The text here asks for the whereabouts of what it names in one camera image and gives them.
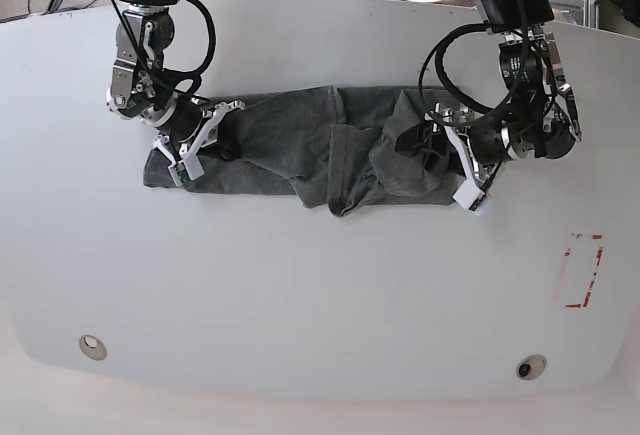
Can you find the right round table grommet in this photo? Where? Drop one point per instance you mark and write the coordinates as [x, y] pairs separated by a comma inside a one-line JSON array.
[[531, 367]]

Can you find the left round table grommet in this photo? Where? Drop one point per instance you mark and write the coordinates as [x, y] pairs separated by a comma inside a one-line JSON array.
[[92, 347]]

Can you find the red tape rectangle marking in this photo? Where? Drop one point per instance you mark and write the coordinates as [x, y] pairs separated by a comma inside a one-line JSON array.
[[580, 265]]

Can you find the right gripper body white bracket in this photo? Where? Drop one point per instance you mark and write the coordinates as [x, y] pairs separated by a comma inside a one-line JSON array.
[[186, 128]]

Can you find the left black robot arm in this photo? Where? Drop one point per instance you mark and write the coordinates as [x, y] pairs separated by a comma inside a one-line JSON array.
[[538, 115]]

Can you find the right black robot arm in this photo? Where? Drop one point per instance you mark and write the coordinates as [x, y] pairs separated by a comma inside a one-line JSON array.
[[141, 86]]

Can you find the grey T-shirt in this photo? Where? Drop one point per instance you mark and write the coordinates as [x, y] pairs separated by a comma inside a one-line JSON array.
[[329, 146]]

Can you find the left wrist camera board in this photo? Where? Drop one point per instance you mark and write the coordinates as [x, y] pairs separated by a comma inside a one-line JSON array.
[[472, 199]]

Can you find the round table grommet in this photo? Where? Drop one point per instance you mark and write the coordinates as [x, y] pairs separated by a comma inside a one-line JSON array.
[[531, 367], [92, 347]]

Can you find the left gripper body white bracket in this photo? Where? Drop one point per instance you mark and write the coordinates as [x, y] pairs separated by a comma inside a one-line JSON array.
[[481, 152]]

